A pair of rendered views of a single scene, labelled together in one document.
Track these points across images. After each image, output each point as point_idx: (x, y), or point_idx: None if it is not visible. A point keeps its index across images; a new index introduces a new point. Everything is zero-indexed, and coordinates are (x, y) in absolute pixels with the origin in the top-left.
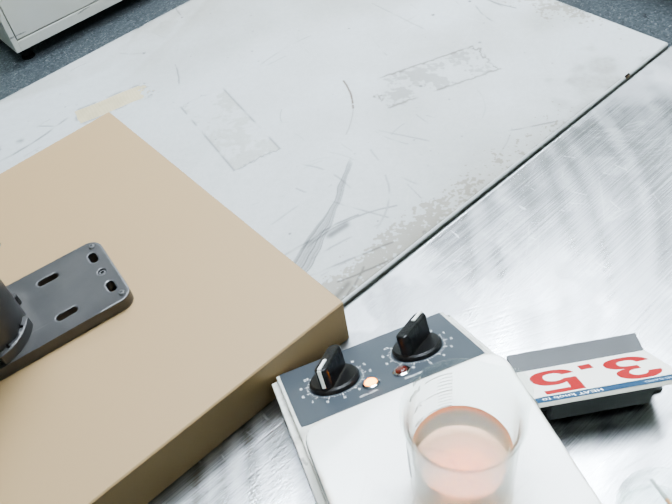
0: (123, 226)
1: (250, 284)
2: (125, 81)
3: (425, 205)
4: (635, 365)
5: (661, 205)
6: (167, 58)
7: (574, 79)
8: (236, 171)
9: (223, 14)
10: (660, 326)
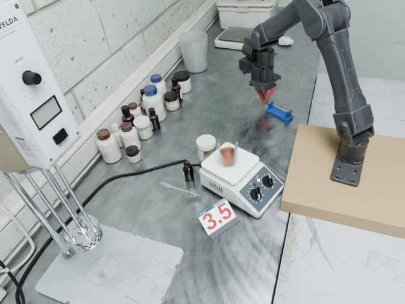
0: (360, 195)
1: (307, 195)
2: None
3: (292, 261)
4: (208, 222)
5: (217, 294)
6: None
7: None
8: (368, 249)
9: None
10: (206, 245)
